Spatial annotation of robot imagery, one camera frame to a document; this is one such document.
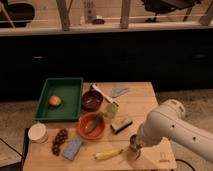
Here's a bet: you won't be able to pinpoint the black office chair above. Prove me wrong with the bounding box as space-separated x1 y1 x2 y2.
141 0 201 23

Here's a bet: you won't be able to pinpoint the dark chair left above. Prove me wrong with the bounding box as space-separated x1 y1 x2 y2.
0 0 35 28

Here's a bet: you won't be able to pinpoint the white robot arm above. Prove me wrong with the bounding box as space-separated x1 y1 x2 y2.
136 99 213 163

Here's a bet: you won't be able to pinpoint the metal cup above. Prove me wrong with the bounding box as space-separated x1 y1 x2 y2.
130 134 141 158

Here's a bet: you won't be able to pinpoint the white knife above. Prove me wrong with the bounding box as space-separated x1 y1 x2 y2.
91 84 119 106

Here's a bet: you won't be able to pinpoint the light green plastic cup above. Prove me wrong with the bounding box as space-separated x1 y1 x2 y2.
106 103 118 118

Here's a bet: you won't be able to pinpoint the green plastic tray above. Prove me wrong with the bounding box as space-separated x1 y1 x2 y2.
34 78 83 122

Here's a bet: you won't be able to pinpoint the dark purple bowl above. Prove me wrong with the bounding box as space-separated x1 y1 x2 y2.
82 90 103 111

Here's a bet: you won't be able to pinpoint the green cucumber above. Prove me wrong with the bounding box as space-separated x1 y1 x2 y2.
85 112 103 134

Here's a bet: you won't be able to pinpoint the blue sponge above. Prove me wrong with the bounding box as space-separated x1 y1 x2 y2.
63 136 83 161

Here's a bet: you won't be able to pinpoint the orange peach fruit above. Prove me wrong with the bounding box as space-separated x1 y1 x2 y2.
48 95 62 107

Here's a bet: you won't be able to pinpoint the dark red grapes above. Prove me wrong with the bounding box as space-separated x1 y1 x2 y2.
52 129 68 156

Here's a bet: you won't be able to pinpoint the orange plastic bowl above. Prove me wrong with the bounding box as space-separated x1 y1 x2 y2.
76 112 106 140

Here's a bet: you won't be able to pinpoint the wooden black brush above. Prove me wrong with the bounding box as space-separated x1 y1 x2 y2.
110 118 133 134

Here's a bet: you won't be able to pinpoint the blue triangular cloth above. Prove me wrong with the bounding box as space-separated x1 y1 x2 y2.
111 86 129 98

